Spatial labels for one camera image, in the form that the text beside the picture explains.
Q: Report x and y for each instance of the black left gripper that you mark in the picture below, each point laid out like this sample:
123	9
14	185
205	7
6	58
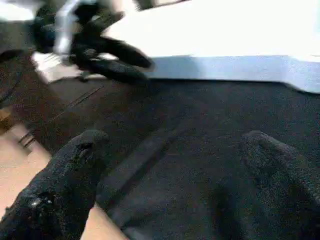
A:
95	25

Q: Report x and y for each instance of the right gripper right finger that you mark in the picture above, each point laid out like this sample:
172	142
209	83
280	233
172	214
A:
285	190

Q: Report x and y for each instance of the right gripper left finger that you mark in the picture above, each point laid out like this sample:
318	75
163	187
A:
60	195

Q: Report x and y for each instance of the white plastic table top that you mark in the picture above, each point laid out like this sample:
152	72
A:
225	40

